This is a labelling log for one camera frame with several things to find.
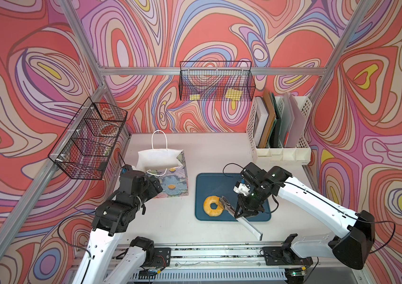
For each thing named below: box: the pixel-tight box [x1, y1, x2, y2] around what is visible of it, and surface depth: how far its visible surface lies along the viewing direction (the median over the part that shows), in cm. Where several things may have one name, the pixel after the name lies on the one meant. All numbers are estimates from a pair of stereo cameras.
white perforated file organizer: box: [245, 95, 313, 166], surface depth 103 cm
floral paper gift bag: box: [135, 129, 190, 199], surface depth 81 cm
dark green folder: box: [268, 92, 282, 148], surface depth 93 cm
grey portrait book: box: [253, 96, 269, 147], surface depth 100 cm
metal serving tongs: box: [219, 195, 264, 241], surface depth 62 cm
